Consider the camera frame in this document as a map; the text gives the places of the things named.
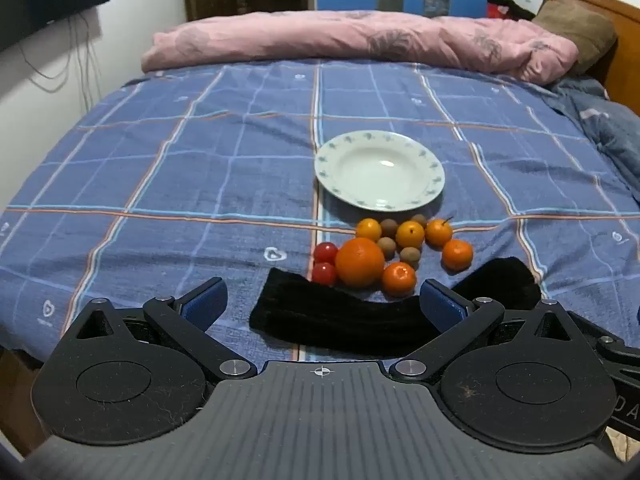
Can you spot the blue-grey quilt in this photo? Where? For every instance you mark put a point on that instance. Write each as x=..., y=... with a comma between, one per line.
x=605, y=120

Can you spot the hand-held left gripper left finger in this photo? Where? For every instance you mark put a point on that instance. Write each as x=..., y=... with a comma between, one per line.
x=202, y=305

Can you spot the brown pillow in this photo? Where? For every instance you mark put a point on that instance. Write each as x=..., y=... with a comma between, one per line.
x=575, y=30

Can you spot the mandarin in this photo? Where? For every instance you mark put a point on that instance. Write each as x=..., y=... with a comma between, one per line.
x=457, y=254
x=399, y=278

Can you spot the black knitted cloth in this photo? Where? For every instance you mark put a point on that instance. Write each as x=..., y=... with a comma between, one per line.
x=325, y=315

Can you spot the pink quilt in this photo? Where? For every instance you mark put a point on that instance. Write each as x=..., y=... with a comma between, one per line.
x=325, y=37

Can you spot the brown longan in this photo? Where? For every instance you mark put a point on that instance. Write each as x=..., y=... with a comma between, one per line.
x=419, y=220
x=388, y=227
x=386, y=246
x=409, y=256

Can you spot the small citrus with stem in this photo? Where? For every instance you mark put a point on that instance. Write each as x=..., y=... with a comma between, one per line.
x=439, y=231

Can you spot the blue plaid bedsheet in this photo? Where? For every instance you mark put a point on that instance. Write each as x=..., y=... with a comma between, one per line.
x=200, y=170

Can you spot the wooden headboard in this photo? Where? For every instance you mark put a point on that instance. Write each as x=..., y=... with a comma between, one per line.
x=622, y=35

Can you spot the large orange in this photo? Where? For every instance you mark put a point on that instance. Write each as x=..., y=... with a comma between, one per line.
x=360, y=262

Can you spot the red cherry tomato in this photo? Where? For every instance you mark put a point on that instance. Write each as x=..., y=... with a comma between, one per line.
x=324, y=273
x=325, y=252

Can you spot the red and black item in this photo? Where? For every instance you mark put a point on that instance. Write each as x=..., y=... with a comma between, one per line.
x=502, y=9

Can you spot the small yellow-orange citrus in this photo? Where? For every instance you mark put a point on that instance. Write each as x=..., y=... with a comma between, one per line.
x=410, y=234
x=368, y=229

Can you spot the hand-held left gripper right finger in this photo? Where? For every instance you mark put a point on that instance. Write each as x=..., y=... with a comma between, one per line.
x=442, y=305

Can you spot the white floral-rim plate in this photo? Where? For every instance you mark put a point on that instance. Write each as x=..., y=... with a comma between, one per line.
x=380, y=180

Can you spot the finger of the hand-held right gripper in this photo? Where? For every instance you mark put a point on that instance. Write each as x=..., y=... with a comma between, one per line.
x=620, y=351

